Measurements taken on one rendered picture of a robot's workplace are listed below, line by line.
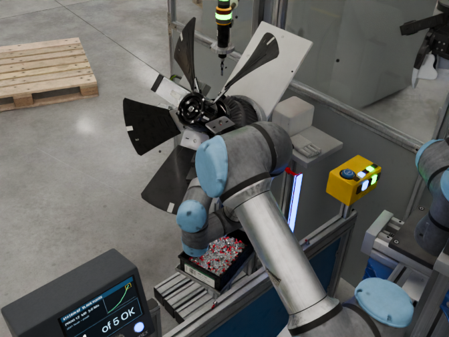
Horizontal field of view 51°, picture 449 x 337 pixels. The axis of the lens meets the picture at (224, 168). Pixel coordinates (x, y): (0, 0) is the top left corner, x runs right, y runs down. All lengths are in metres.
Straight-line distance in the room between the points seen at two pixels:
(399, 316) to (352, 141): 1.28
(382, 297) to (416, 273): 0.53
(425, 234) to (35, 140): 2.99
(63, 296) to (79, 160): 2.54
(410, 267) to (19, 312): 1.08
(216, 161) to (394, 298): 0.45
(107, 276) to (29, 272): 1.80
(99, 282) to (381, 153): 1.41
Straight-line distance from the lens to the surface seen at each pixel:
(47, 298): 1.05
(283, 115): 2.10
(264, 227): 0.94
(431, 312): 1.28
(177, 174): 1.62
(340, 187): 1.62
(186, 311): 2.41
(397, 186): 2.14
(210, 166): 0.95
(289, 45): 1.83
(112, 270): 1.05
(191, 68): 1.71
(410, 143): 2.01
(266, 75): 1.83
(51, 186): 3.34
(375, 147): 2.12
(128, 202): 3.10
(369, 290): 1.03
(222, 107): 1.66
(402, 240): 1.50
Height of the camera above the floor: 2.04
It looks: 38 degrees down
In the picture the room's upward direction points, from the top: 2 degrees clockwise
